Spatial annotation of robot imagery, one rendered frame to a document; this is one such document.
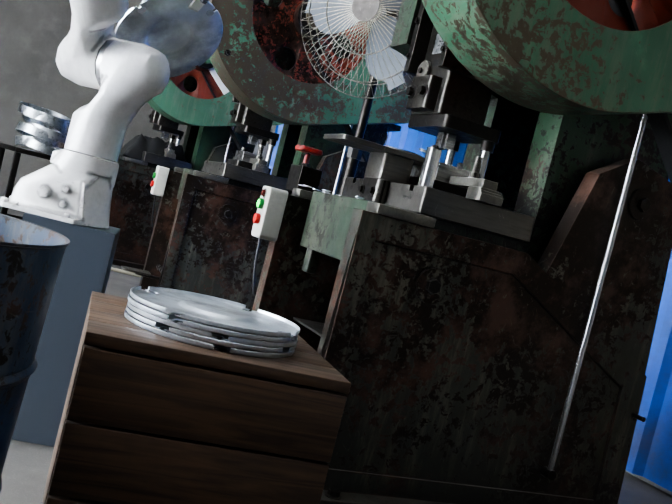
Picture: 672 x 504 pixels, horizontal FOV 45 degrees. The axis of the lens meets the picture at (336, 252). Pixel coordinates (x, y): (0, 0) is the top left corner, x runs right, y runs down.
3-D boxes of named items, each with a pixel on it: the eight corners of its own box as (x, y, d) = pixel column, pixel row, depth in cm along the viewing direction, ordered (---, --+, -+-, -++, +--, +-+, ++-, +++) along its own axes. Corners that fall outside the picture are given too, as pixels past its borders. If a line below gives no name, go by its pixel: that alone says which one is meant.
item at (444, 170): (435, 180, 194) (439, 161, 194) (406, 177, 208) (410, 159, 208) (466, 189, 198) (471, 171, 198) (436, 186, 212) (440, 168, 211)
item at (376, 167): (331, 189, 185) (345, 131, 184) (309, 186, 198) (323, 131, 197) (425, 215, 195) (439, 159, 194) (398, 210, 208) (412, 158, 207)
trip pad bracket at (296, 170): (286, 233, 218) (304, 161, 217) (274, 229, 227) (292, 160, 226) (306, 237, 220) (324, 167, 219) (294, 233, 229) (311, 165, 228)
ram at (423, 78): (423, 107, 190) (455, -18, 189) (394, 109, 204) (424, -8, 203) (484, 127, 197) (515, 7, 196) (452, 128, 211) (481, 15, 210)
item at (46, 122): (-9, 249, 423) (27, 99, 420) (-26, 235, 460) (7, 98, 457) (67, 262, 446) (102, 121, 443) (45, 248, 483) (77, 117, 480)
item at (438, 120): (441, 136, 190) (447, 113, 190) (402, 136, 209) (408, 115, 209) (498, 154, 197) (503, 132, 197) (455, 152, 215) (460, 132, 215)
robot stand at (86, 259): (-29, 432, 162) (23, 212, 161) (-10, 407, 180) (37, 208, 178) (63, 449, 166) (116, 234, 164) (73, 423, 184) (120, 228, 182)
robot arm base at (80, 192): (-11, 204, 159) (6, 134, 158) (8, 201, 177) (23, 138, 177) (105, 231, 164) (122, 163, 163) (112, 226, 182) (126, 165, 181)
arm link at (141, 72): (125, 164, 161) (155, 41, 160) (52, 145, 168) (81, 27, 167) (157, 172, 171) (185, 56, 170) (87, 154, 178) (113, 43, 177)
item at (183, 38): (90, 36, 204) (89, 34, 204) (154, 94, 229) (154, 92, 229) (186, -26, 198) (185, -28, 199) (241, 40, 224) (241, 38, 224)
